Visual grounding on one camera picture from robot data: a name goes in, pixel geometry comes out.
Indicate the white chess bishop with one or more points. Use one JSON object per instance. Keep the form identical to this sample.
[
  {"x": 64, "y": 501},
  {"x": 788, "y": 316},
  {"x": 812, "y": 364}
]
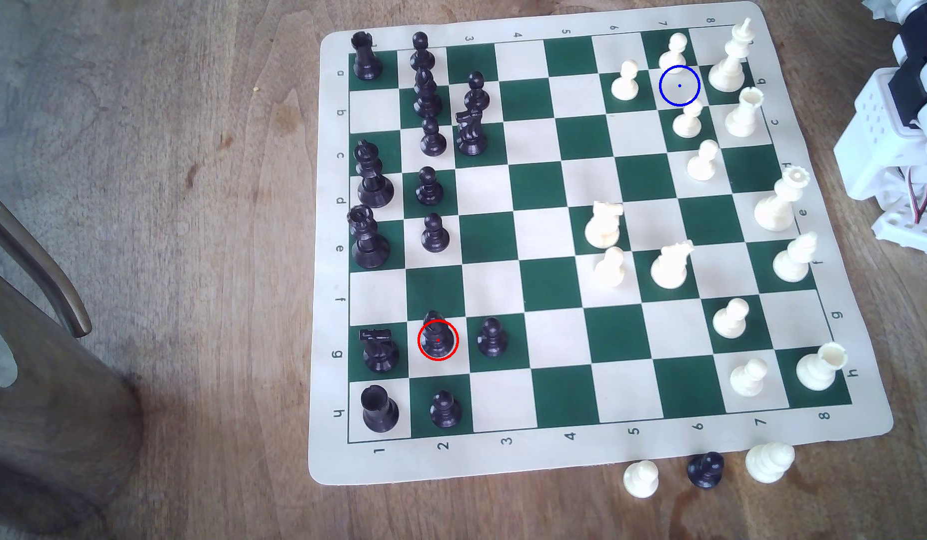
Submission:
[
  {"x": 768, "y": 463},
  {"x": 790, "y": 262}
]

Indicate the white chess knight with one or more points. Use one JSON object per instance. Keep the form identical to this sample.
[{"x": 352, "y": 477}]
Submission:
[
  {"x": 603, "y": 229},
  {"x": 670, "y": 270}
]

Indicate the white chess rook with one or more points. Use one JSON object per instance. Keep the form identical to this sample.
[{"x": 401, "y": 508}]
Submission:
[
  {"x": 742, "y": 116},
  {"x": 814, "y": 369}
]

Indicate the white chess pawn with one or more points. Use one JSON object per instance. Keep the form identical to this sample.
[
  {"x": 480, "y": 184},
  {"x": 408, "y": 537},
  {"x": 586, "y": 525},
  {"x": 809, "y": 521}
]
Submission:
[
  {"x": 625, "y": 86},
  {"x": 730, "y": 322},
  {"x": 703, "y": 165},
  {"x": 688, "y": 124},
  {"x": 748, "y": 381},
  {"x": 673, "y": 56},
  {"x": 610, "y": 271},
  {"x": 640, "y": 481}
]

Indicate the cylindrical container with label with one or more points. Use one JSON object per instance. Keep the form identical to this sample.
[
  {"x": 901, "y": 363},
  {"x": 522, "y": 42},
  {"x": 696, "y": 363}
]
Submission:
[{"x": 58, "y": 420}]

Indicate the white chess queen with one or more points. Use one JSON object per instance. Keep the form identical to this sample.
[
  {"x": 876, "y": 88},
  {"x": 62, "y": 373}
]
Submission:
[{"x": 775, "y": 210}]

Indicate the green white chess board mat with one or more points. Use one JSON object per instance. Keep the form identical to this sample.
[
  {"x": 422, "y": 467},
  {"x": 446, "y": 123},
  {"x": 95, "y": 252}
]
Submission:
[{"x": 553, "y": 180}]

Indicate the black chess rook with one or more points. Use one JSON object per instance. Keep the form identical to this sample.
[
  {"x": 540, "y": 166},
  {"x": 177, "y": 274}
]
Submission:
[
  {"x": 367, "y": 64},
  {"x": 379, "y": 414}
]

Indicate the black chess bishop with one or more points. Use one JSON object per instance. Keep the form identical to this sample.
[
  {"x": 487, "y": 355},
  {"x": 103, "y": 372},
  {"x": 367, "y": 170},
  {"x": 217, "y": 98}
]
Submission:
[{"x": 427, "y": 101}]

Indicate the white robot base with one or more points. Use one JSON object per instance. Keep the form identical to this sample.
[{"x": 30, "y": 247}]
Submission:
[{"x": 910, "y": 236}]

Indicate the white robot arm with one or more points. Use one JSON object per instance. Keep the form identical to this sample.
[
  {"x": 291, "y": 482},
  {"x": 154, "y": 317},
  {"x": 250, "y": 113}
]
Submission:
[{"x": 872, "y": 127}]

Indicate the black chess knight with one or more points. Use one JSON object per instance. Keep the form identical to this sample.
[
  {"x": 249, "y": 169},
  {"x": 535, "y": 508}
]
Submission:
[
  {"x": 379, "y": 354},
  {"x": 471, "y": 139}
]

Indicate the black pawn column three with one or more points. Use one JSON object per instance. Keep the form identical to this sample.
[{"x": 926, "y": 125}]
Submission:
[{"x": 476, "y": 96}]

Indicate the black chess pawn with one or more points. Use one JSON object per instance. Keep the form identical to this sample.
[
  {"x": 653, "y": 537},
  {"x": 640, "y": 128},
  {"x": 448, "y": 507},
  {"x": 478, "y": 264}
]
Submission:
[
  {"x": 435, "y": 236},
  {"x": 429, "y": 191},
  {"x": 437, "y": 341},
  {"x": 433, "y": 142},
  {"x": 705, "y": 471},
  {"x": 492, "y": 341},
  {"x": 422, "y": 56},
  {"x": 445, "y": 412}
]

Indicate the black chess queen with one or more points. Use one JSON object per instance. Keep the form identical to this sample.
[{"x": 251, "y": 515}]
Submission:
[{"x": 369, "y": 251}]

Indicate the curved metal bar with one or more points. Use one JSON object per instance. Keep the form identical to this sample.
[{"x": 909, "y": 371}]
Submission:
[{"x": 51, "y": 285}]

